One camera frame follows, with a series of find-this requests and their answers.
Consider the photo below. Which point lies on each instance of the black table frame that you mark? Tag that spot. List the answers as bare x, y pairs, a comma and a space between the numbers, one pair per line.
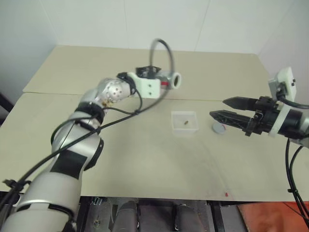
216, 217

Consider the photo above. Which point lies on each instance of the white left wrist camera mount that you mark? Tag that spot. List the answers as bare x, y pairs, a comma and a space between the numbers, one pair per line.
148, 88

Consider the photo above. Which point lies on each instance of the clear square plastic container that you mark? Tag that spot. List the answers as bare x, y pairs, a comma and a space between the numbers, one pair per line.
184, 124

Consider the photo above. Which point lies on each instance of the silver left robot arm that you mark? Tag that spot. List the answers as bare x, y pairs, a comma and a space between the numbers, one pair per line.
70, 149

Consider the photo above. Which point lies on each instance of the orange sheet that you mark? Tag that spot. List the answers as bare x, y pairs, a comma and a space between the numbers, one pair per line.
272, 217

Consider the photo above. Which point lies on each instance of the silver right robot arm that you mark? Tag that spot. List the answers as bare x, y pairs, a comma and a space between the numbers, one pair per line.
293, 122

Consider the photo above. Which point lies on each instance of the black slanted object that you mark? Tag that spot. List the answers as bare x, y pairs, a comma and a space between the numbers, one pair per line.
4, 108

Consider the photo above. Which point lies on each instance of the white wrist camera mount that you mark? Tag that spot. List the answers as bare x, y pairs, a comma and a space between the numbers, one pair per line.
148, 88
288, 82

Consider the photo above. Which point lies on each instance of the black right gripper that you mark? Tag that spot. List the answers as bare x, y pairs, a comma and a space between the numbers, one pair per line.
265, 116

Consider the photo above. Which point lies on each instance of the dark rounded shape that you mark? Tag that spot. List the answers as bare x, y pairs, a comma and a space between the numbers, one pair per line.
128, 216

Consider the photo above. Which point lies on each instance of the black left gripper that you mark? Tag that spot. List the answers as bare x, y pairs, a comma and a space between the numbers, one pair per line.
147, 72

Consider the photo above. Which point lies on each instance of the clear jar with red label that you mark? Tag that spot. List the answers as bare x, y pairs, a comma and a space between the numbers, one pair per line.
172, 81

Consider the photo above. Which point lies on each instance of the small metal bracket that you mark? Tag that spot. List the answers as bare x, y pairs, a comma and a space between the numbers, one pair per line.
99, 201

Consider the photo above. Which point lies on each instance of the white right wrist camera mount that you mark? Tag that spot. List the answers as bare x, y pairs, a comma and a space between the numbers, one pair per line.
288, 82

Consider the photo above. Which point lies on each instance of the grey jar lid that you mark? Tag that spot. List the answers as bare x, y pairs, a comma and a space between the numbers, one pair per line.
218, 128

